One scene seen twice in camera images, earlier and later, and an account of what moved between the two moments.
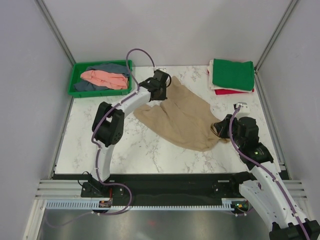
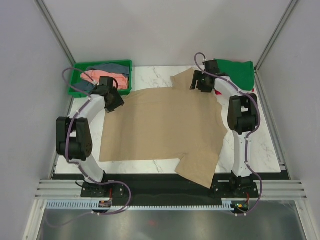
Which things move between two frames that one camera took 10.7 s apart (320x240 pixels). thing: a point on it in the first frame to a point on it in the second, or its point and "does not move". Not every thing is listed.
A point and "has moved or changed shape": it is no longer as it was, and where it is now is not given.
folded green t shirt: [234, 74] does not move
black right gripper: [221, 126] to [197, 76]
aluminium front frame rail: [72, 188] does not move
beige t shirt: [184, 117] has moved or changed shape
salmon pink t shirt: [116, 81] does not move
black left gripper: [164, 96] to [118, 101]
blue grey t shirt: [112, 68] does not move
